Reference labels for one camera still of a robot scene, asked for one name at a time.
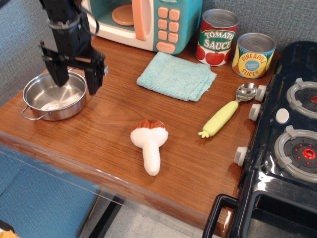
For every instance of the pineapple slices can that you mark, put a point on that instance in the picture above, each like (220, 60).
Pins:
(253, 55)

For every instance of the tomato sauce can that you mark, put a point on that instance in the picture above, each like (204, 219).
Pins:
(217, 32)

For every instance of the orange microwave turntable plate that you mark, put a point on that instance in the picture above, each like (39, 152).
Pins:
(123, 15)

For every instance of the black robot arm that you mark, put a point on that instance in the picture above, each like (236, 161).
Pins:
(65, 11)

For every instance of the orange plush toy corner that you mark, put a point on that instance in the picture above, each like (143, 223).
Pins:
(8, 234)

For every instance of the plush mushroom toy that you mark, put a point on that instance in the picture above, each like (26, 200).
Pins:
(150, 135)

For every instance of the teal toy microwave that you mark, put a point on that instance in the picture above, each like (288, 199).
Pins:
(159, 25)

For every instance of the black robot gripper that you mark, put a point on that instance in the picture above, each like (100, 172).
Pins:
(71, 47)

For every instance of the stainless steel pot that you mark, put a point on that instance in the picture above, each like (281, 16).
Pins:
(48, 101)

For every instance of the teal folded cloth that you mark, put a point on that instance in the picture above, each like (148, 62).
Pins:
(177, 78)

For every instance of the black toy stove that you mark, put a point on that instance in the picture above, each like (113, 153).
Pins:
(278, 184)

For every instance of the spoon with green handle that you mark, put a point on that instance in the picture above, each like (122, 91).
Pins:
(245, 92)

